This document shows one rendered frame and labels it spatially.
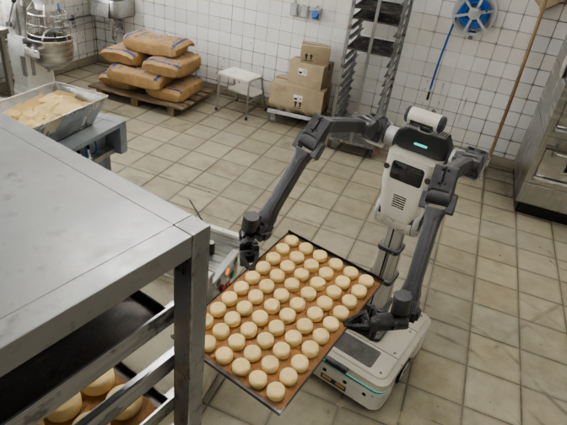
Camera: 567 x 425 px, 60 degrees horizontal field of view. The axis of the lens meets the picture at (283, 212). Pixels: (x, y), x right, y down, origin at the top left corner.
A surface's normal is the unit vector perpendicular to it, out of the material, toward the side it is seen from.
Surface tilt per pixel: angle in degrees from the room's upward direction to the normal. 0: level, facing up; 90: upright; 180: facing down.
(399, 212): 90
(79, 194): 0
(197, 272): 90
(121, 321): 0
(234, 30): 90
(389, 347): 0
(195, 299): 90
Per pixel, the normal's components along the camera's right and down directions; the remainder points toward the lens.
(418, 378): 0.12, -0.83
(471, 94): -0.37, 0.46
